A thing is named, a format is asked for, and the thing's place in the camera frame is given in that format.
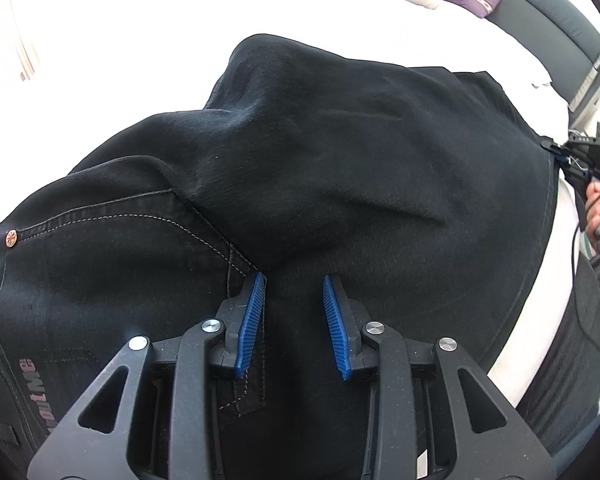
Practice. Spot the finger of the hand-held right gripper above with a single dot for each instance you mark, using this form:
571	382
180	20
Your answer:
554	149

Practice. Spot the grey padded headboard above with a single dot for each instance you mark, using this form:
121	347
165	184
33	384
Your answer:
550	15

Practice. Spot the purple pillow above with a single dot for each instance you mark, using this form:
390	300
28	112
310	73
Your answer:
472	0

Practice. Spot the white bed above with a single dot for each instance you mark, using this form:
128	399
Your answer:
145	40

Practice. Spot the person's black mesh garment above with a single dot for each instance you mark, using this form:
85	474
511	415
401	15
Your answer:
575	350

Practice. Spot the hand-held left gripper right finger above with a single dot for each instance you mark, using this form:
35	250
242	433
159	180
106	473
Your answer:
336	327

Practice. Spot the black pants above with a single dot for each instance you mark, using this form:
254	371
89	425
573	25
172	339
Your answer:
300	175

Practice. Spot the person's right hand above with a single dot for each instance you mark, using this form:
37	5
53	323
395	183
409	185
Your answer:
597	205

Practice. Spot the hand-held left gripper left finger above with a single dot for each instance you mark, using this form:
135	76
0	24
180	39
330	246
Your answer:
250	322

